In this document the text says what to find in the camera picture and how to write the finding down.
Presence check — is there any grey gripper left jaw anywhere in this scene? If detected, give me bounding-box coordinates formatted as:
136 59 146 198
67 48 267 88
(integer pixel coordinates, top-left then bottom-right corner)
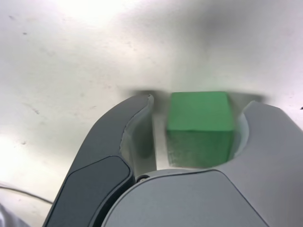
44 93 158 227

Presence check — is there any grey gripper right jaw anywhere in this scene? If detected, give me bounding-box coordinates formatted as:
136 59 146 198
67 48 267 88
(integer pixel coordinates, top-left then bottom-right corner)
101 99 303 227

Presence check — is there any green cube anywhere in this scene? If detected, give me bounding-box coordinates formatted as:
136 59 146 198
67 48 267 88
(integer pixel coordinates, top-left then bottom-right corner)
165 91 235 169

